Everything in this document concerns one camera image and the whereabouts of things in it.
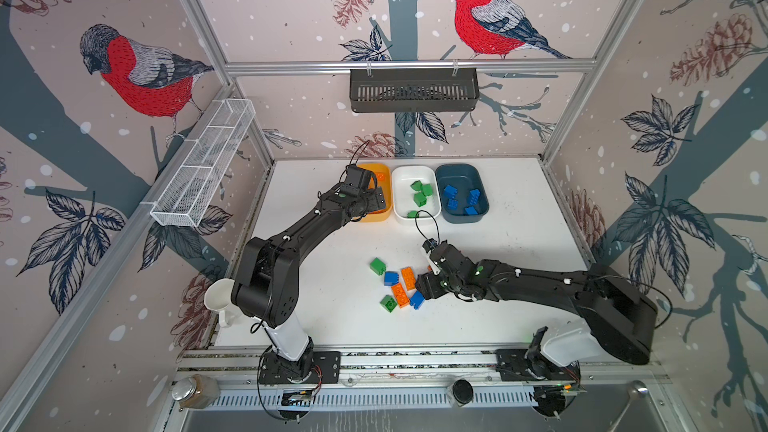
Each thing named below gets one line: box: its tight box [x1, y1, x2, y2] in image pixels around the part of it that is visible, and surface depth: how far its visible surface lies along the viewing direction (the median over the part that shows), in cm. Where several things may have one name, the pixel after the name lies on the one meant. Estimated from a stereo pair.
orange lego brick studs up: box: [401, 266, 417, 290], surface depth 90 cm
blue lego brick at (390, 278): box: [383, 271, 399, 286], surface depth 90 cm
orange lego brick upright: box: [392, 282, 411, 309], surface depth 87 cm
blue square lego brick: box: [444, 184, 458, 199], surface depth 109 cm
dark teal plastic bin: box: [435, 163, 490, 224], surface depth 108 cm
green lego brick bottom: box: [380, 294, 397, 313], surface depth 85 cm
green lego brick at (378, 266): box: [370, 257, 387, 276], surface depth 92 cm
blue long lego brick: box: [468, 188, 480, 205], surface depth 106 cm
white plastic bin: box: [392, 165, 442, 223], surface depth 112 cm
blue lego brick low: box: [410, 290, 425, 310], surface depth 85 cm
